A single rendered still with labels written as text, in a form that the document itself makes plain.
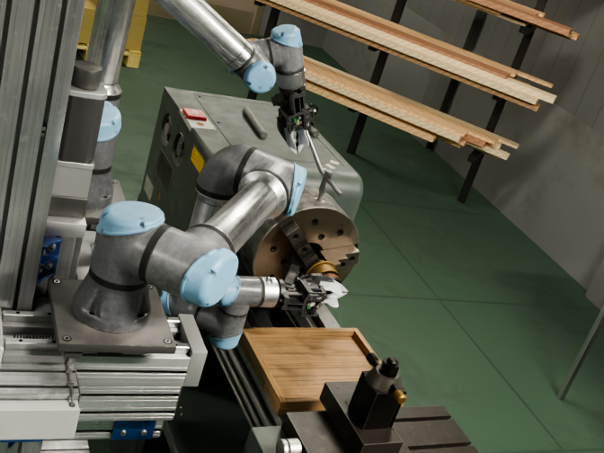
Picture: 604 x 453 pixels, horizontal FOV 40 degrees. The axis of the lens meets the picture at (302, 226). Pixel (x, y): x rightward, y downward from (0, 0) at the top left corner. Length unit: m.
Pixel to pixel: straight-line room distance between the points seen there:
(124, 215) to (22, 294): 0.34
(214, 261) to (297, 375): 0.71
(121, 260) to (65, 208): 0.28
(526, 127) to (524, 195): 0.50
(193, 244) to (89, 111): 0.36
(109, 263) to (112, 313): 0.10
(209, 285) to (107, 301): 0.21
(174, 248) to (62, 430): 0.39
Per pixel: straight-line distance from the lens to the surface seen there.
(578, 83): 6.05
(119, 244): 1.56
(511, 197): 6.37
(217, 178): 1.91
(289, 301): 2.06
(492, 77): 5.70
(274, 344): 2.24
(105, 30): 2.07
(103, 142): 2.01
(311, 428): 1.87
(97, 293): 1.63
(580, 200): 5.84
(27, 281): 1.79
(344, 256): 2.27
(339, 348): 2.32
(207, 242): 1.55
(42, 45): 1.58
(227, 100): 2.76
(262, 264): 2.24
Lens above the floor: 2.10
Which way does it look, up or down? 25 degrees down
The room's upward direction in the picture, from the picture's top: 18 degrees clockwise
